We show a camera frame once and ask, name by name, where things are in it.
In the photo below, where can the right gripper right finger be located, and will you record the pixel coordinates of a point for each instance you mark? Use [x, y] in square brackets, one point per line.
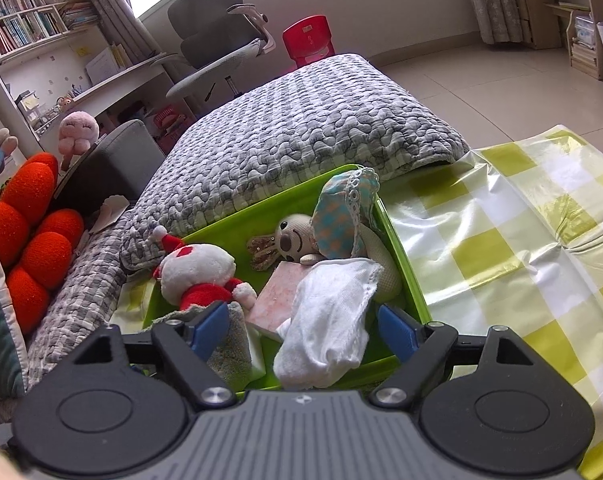
[423, 352]

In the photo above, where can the beige bunny plush doll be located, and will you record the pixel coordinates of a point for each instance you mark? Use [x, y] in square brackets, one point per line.
[340, 227]

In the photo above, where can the yellow white checkered tablecloth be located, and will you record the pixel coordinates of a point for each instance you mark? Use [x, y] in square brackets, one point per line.
[512, 235]

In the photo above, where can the grey office chair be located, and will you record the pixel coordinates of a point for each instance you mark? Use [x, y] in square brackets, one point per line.
[217, 37]

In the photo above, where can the red plastic stool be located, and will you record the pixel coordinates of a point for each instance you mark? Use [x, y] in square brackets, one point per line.
[309, 40]

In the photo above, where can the grey sofa with quilted cover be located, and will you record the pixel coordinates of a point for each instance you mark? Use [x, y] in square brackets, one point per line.
[120, 164]

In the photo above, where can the white cloth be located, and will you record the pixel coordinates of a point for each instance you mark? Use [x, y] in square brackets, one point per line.
[326, 335]

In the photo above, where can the pink plush toy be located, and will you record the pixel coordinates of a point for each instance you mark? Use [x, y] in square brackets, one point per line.
[77, 132]

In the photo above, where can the wooden desk with shelves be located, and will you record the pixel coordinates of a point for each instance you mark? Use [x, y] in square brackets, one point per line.
[553, 23]

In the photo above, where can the grey green towel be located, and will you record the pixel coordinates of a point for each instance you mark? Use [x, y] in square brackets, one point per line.
[238, 359]

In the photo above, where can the white red santa plush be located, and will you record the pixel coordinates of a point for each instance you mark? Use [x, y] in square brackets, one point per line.
[198, 274]

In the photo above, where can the grey quilted ottoman cushion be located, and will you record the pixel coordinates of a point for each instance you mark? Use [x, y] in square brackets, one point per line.
[328, 114]

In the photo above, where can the white paper scrap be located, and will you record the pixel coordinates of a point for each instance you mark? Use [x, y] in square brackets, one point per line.
[110, 212]

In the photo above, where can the white bookshelf with books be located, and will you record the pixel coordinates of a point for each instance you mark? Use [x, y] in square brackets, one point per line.
[94, 52]

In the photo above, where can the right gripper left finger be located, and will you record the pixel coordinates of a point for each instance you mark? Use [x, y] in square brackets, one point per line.
[184, 349]

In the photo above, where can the orange carrot plush pillow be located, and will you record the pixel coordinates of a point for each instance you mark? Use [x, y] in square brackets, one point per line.
[37, 243]

